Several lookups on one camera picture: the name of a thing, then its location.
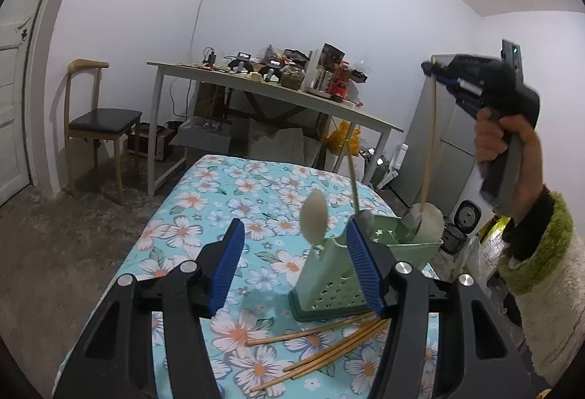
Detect red bottle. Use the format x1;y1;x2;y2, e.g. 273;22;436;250
327;61;352;101

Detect bamboo chopstick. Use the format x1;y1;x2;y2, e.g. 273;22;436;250
420;75;437;211
284;320;389;373
344;125;360;216
246;311;374;346
251;320;390;392

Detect green glass jar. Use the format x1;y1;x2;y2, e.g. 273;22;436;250
280;64;305;90

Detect yellow snack bag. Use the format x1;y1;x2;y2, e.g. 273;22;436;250
480;216;511;263

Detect silver refrigerator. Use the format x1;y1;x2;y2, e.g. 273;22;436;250
390;77;491;217

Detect green cuffed right sleeve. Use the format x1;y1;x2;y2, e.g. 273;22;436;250
499;189;584;392

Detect person right hand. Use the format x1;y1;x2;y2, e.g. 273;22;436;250
474;108;544;224

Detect black rice cooker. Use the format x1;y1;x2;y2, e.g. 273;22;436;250
441;200;482;255

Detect green perforated utensil holder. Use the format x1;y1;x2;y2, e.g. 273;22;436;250
287;211;444;323

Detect large steel spoon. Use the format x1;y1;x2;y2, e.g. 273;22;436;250
397;203;424;242

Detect yellow plastic bag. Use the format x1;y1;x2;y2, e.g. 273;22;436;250
324;120;361;156

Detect floral blue quilt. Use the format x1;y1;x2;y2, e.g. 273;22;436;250
119;155;390;398

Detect white panel door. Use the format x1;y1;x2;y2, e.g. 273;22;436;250
0;16;31;204

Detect grey wooden desk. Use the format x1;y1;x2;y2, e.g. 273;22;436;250
147;60;405;199

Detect wooden chair black seat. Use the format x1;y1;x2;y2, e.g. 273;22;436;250
64;58;142;203

